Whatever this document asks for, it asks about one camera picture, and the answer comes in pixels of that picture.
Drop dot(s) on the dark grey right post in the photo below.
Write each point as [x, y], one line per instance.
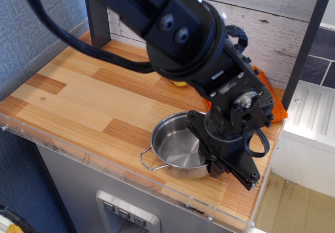
[316, 17]

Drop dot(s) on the dark grey post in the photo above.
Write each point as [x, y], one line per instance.
[98, 23]
[316, 17]

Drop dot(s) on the white ribbed cabinet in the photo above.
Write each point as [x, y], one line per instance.
[305, 149]

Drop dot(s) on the silver dispenser panel with buttons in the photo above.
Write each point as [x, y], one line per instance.
[119, 215]

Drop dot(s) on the dark grey left post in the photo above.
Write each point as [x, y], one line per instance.
[98, 23]

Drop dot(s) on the yellow toy potato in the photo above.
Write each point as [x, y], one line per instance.
[179, 84]

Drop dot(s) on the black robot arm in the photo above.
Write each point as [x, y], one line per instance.
[187, 41]

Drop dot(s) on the clear acrylic edge guard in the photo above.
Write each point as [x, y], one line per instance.
[78, 173]

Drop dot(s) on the yellow object at corner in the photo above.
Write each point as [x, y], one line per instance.
[13, 229]

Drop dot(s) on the silver metal pot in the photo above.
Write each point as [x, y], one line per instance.
[178, 148]

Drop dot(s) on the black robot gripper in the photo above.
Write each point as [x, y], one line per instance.
[226, 150]

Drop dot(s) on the orange woven cloth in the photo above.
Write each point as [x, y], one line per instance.
[277, 110]

